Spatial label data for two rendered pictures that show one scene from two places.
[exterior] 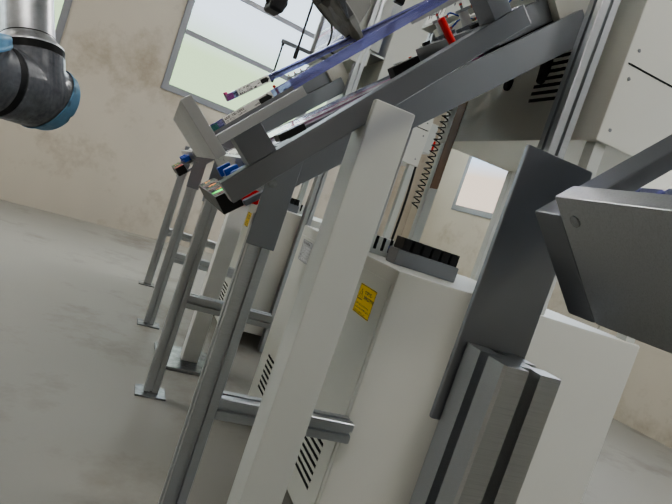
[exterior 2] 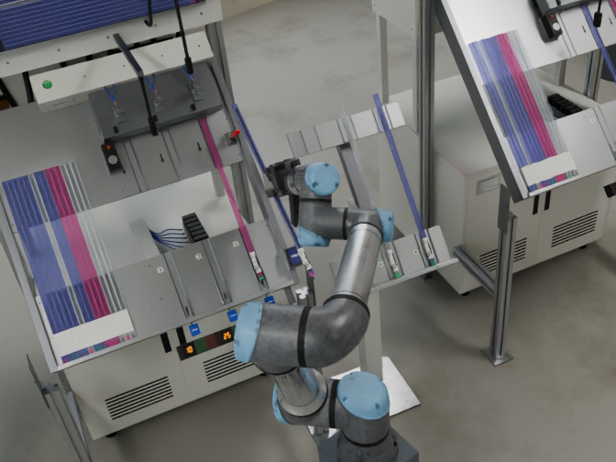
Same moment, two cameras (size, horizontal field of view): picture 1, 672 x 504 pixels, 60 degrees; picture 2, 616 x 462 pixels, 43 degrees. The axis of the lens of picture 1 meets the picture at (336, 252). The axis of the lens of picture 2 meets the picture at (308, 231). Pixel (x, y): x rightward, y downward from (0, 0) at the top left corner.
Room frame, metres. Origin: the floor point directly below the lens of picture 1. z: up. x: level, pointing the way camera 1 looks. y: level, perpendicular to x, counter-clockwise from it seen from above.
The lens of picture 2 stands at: (0.96, 1.80, 2.16)
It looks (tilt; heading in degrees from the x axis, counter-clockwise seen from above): 38 degrees down; 270
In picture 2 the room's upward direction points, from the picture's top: 7 degrees counter-clockwise
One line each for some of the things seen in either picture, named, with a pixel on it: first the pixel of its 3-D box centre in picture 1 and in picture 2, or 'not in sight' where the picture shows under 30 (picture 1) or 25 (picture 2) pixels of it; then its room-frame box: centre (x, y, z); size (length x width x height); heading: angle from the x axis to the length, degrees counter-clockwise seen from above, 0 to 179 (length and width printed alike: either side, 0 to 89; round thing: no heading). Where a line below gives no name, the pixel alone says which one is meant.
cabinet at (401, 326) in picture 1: (410, 384); (152, 294); (1.55, -0.31, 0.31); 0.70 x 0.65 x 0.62; 20
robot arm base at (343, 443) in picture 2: not in sight; (366, 435); (0.88, 0.63, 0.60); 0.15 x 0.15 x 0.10
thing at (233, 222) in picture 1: (220, 260); not in sight; (2.06, 0.38, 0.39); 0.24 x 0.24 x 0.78; 20
